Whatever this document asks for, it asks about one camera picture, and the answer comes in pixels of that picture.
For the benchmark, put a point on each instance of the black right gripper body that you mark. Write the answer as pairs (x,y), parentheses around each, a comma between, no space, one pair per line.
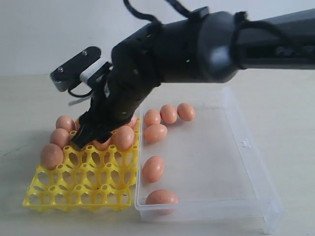
(118,88)

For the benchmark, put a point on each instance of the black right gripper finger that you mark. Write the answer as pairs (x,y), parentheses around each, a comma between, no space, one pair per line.
(83,136)

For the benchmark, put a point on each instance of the brown egg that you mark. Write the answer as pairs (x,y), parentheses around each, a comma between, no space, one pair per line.
(133,122)
(77,124)
(151,117)
(186,112)
(162,196)
(153,169)
(51,156)
(102,146)
(168,114)
(124,138)
(155,133)
(66,123)
(60,137)

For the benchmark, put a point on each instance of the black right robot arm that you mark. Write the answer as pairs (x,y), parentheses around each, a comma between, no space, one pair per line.
(208,48)

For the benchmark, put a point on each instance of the yellow plastic egg tray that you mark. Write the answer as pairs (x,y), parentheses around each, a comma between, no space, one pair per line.
(89,179)

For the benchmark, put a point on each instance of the clear plastic container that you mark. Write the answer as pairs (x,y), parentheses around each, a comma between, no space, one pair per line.
(211,163)

